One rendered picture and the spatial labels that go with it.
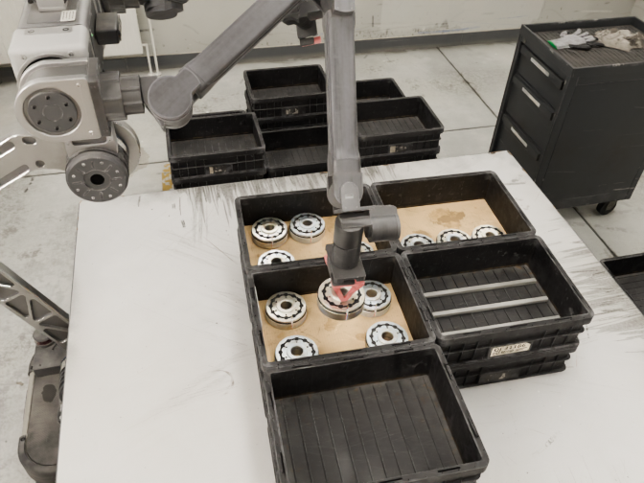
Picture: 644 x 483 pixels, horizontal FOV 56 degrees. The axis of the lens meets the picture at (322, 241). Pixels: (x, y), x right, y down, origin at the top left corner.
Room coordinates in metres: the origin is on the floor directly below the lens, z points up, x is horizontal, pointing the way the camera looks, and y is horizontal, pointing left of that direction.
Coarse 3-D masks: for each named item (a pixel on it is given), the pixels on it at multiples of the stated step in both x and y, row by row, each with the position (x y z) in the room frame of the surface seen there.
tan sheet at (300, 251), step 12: (336, 216) 1.40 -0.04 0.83; (288, 228) 1.33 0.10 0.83; (288, 240) 1.28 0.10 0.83; (324, 240) 1.29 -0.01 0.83; (252, 252) 1.22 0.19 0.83; (264, 252) 1.22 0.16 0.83; (288, 252) 1.23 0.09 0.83; (300, 252) 1.23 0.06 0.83; (312, 252) 1.23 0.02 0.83; (324, 252) 1.23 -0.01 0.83; (252, 264) 1.17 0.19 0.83
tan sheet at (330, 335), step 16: (320, 320) 0.98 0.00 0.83; (336, 320) 0.99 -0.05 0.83; (352, 320) 0.99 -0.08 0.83; (368, 320) 0.99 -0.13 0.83; (384, 320) 0.99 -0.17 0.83; (400, 320) 0.99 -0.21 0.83; (272, 336) 0.93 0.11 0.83; (320, 336) 0.93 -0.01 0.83; (336, 336) 0.93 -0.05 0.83; (352, 336) 0.94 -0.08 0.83; (272, 352) 0.88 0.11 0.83; (320, 352) 0.89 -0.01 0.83
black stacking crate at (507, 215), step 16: (480, 176) 1.50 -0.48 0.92; (384, 192) 1.43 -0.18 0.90; (400, 192) 1.44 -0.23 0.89; (416, 192) 1.46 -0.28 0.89; (432, 192) 1.47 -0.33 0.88; (448, 192) 1.48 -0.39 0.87; (464, 192) 1.49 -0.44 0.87; (480, 192) 1.51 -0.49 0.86; (496, 192) 1.46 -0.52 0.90; (400, 208) 1.45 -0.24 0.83; (496, 208) 1.43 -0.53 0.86; (512, 208) 1.36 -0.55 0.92; (512, 224) 1.34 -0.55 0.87
